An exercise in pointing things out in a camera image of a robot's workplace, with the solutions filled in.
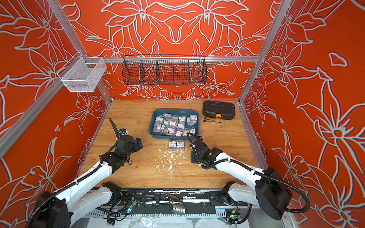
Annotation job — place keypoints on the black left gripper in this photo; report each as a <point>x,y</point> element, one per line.
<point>136,147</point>

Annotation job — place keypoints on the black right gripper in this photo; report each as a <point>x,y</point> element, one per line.
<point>193,156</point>

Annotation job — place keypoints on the clear paper clip box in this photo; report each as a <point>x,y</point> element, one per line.
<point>172,145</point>
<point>180,145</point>

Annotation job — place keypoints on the blue plastic storage tray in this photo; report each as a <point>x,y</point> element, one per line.
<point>174,124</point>

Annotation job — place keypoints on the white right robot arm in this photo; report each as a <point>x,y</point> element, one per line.
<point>268,190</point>

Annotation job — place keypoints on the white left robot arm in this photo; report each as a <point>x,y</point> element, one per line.
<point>64,207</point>

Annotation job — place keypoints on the orange black ratchet wrench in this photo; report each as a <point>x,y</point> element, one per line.
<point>212,120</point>

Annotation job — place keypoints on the black plastic tool case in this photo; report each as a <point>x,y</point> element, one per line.
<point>214,109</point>

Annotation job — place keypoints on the silver metal cylinder fitting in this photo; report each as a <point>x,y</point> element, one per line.
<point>179,209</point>

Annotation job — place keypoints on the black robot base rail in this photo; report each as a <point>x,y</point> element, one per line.
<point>199,203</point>

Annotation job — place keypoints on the black wire wall basket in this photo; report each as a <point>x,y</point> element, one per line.
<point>164,70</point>

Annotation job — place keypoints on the white wire mesh basket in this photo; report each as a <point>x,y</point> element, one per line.
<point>82,76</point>

